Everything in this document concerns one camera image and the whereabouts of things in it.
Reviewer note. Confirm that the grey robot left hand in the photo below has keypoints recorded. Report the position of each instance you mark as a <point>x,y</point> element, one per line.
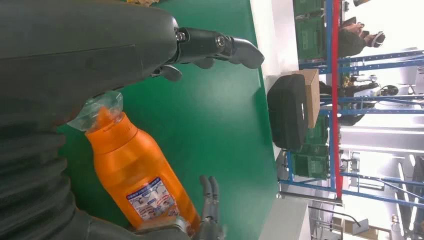
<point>82,43</point>

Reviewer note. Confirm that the green plastic crate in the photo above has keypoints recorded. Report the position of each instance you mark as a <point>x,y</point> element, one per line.
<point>309,165</point>
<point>318,136</point>
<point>308,6</point>
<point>309,38</point>

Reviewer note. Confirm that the red vertical bar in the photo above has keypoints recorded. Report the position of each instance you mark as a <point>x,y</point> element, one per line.
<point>336,99</point>

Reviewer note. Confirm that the blue metal shelving rack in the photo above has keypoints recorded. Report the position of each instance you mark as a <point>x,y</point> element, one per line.
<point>329,33</point>

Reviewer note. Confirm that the cardboard box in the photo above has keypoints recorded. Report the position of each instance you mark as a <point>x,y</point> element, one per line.
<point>313,99</point>

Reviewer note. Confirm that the black zip case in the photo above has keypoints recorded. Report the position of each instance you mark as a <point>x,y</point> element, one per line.
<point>288,112</point>

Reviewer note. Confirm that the orange detergent bottle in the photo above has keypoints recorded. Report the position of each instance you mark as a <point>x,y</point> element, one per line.
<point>132,159</point>

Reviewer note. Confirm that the white panel board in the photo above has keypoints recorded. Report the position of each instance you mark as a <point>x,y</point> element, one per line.
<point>285,222</point>

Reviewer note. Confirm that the person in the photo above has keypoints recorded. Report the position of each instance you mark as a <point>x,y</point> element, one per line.
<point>351,43</point>

